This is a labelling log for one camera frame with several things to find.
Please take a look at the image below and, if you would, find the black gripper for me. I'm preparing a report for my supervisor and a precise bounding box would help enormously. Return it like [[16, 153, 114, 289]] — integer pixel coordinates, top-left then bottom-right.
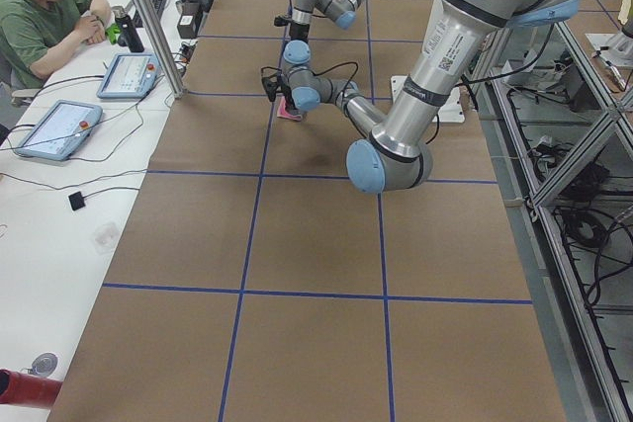
[[282, 88, 300, 117], [289, 22, 311, 42]]

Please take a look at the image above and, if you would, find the pink square towel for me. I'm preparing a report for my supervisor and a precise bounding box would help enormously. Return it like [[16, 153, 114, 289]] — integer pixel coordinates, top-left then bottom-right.
[[277, 98, 306, 122]]

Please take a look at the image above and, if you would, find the black box with label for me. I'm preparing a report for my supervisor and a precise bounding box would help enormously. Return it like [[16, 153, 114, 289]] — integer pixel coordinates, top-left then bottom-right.
[[177, 2, 204, 40]]

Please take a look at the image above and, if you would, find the far teach pendant tablet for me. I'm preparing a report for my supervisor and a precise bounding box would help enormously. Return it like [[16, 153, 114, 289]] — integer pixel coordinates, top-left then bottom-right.
[[97, 52, 160, 100]]

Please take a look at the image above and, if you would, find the teach pendant tablet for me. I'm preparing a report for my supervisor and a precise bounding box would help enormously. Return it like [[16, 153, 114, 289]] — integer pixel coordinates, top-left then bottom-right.
[[15, 100, 103, 161], [97, 52, 160, 100]]

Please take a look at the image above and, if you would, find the black water bottle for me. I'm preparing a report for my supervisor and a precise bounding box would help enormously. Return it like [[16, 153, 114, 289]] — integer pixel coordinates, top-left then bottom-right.
[[113, 6, 144, 52]]

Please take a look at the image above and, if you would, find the brown paper table cover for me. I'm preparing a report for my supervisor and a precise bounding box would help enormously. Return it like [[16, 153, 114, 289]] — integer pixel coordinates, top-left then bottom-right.
[[47, 0, 633, 422]]

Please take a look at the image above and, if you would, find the green object on desk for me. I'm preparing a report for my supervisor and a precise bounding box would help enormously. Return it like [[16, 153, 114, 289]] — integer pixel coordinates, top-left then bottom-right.
[[105, 24, 121, 44]]

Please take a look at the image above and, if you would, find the near teach pendant tablet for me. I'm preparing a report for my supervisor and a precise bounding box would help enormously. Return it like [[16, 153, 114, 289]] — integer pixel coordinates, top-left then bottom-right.
[[15, 100, 103, 161]]

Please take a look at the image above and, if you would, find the small black square device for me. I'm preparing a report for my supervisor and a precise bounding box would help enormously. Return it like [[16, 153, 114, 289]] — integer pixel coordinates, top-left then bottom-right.
[[68, 191, 86, 211]]

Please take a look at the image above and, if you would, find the person in green shirt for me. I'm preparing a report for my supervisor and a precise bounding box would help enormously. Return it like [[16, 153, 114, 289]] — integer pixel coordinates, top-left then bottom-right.
[[1, 0, 112, 89]]

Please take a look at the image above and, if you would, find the red cylinder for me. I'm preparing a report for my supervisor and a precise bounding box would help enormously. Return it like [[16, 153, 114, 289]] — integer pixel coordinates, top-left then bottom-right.
[[0, 369, 62, 409]]

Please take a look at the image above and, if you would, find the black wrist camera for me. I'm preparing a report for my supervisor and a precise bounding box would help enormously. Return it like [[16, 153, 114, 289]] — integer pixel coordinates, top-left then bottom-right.
[[261, 74, 283, 103], [273, 16, 292, 28]]

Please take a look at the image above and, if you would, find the aluminium frame post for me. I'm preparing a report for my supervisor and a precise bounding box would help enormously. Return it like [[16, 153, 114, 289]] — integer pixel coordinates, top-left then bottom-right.
[[133, 0, 185, 99]]

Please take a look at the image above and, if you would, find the aluminium side frame rail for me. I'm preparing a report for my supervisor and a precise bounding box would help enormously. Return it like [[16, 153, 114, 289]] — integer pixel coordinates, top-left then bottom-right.
[[489, 24, 632, 421]]

